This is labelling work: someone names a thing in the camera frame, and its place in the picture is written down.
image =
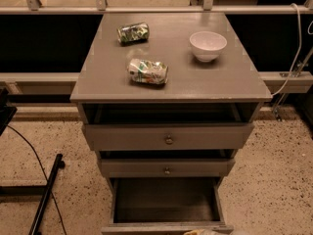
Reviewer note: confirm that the grey drawer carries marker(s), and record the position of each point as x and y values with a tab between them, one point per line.
168	163
165	206
135	127

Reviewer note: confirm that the grey wooden drawer cabinet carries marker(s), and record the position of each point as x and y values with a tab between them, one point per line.
230	78

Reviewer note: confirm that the black stand leg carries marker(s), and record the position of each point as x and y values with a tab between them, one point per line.
47	192

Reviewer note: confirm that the light green crushed can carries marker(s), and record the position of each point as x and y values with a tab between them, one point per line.
145	71

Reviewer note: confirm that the white ceramic bowl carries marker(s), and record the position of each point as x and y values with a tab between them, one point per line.
206	46

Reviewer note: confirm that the dark green crushed can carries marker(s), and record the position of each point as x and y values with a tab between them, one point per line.
131	33

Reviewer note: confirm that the black equipment on left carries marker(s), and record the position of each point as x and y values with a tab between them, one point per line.
6	112

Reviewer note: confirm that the metal railing frame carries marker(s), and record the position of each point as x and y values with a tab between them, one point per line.
65	9

